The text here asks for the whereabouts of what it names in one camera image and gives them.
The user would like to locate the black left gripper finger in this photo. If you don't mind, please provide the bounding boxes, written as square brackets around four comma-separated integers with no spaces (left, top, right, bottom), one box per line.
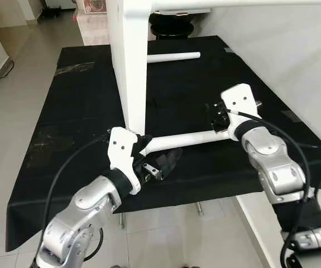
[154,147,184,177]
[131,134,153,158]

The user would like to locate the grey tape strip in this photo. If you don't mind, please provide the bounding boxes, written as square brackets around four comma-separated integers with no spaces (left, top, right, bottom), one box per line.
[282,109,303,123]

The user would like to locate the pale low box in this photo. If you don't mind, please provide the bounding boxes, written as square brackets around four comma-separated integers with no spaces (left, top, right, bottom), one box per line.
[75,11,114,46]

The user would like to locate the red printed box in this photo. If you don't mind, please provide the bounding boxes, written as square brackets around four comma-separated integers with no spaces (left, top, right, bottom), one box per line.
[83,0,108,14]

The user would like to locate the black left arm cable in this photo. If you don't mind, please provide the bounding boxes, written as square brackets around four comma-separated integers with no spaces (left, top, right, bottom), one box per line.
[45,134,112,263]

